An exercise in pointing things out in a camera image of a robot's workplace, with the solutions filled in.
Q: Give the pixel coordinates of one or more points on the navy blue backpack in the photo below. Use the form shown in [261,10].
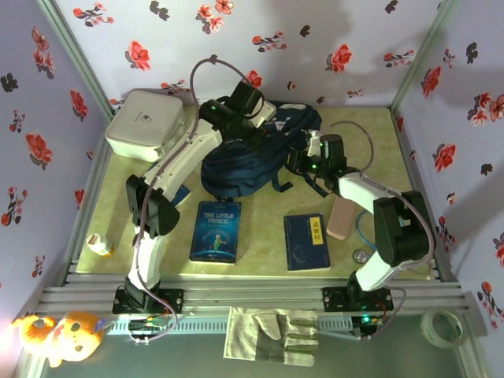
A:
[240,169]

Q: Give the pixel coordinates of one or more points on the dark blue book yellow label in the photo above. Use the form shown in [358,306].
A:
[307,244]

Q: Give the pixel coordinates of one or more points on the Little Prince blue book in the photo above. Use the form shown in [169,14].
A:
[214,232]

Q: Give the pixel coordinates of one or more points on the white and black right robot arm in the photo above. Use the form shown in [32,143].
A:
[370,189]

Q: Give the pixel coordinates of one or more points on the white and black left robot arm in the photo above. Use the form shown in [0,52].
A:
[185,151]

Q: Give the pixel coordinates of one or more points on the white zippered storage case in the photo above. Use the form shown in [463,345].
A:
[143,124]

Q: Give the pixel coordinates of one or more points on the small blue notebook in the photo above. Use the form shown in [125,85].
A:
[184,195]

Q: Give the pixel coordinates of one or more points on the blue stethoscope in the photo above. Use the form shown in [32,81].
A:
[359,256]

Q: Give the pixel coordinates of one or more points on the green circuit board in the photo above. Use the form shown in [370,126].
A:
[368,323]
[147,327]

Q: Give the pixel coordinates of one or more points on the white bottle orange cap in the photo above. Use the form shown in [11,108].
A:
[98,244]

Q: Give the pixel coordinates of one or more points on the clear tape roll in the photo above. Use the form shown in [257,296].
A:
[427,327]

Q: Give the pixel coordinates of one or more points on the grey work glove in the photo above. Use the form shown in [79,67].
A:
[267,338]

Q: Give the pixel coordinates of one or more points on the orange plush toy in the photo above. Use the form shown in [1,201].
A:
[71,338]

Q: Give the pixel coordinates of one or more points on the aluminium side rail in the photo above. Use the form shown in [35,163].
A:
[423,189]
[84,204]

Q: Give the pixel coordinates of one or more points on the aluminium frame post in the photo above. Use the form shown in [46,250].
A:
[75,55]
[421,55]

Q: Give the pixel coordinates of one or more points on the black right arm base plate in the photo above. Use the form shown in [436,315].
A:
[334,299]

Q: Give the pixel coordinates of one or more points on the aluminium frame rail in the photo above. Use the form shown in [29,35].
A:
[252,293]

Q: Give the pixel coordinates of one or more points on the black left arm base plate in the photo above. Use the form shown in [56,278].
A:
[173,301]

